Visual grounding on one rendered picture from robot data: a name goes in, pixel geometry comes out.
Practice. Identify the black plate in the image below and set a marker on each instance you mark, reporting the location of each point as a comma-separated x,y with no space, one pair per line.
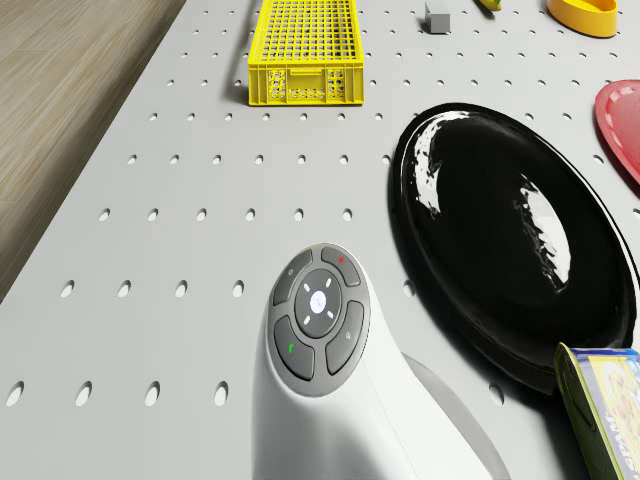
490,240

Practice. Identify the yellow basket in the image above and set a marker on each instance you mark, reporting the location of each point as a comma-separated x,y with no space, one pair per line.
305,87

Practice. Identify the banana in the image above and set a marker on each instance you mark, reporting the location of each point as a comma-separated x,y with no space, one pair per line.
490,4

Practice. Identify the grey cube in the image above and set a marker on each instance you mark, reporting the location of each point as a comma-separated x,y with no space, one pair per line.
440,22

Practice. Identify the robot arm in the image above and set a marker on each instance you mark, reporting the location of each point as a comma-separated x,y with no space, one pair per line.
345,430

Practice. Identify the red plate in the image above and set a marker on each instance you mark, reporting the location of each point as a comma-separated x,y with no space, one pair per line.
622,125

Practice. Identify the yellow bowl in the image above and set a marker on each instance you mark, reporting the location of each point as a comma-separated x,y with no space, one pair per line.
585,22

